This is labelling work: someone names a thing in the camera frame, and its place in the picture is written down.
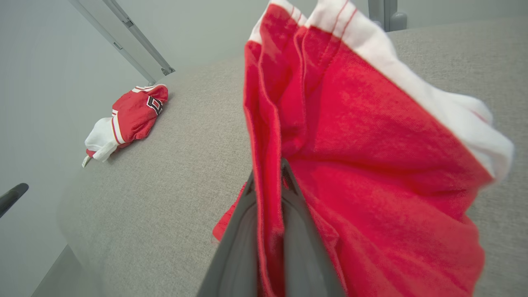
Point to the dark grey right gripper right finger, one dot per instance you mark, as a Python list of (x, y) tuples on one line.
[(305, 264)]

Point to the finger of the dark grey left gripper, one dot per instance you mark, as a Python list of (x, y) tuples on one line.
[(12, 196)]

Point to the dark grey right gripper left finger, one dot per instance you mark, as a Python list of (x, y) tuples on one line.
[(239, 255)]

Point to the red shorts white stripe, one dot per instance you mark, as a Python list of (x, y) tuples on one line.
[(371, 165)]

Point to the red Bulls jersey white sleeves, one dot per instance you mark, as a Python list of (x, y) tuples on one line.
[(136, 115)]

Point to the grey fabric sofa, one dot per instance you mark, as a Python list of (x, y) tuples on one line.
[(165, 185)]

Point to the grey metal wall rail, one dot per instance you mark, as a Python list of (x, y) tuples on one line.
[(123, 33)]

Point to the grey double partition post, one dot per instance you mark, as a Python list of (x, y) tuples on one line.
[(387, 16)]

